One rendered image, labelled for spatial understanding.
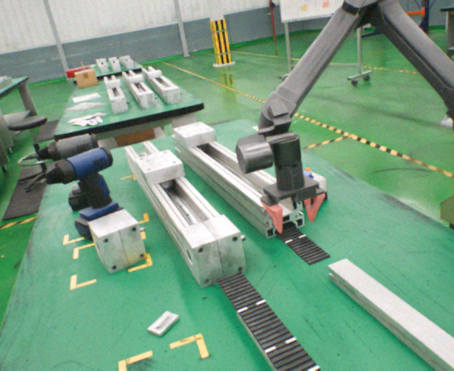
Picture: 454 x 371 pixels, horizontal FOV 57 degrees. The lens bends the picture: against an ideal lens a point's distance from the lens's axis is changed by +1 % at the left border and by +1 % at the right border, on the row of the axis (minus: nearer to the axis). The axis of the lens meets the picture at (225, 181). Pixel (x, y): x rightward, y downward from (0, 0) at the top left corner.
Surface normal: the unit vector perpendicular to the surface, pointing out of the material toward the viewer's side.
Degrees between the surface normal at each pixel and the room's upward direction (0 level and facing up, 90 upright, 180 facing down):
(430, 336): 0
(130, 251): 90
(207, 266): 90
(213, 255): 90
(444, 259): 0
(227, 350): 0
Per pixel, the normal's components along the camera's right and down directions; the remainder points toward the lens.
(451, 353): -0.16, -0.91
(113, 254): 0.51, 0.25
